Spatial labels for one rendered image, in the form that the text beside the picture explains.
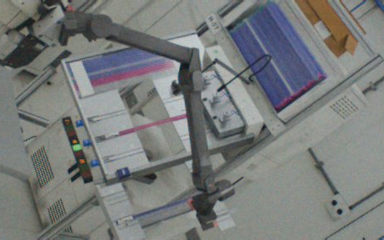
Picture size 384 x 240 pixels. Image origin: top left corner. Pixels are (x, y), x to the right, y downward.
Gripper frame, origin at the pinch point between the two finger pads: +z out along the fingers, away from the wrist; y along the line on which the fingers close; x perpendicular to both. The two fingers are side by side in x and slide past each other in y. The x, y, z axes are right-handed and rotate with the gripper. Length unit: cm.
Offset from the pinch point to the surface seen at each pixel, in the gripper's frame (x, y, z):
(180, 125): -20, 49, 13
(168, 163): -6.0, 33.5, 14.4
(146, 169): 4.6, 34.3, 14.4
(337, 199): -145, 16, 116
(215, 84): -43, 61, 6
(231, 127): -38, 36, 5
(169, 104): -20, 62, 14
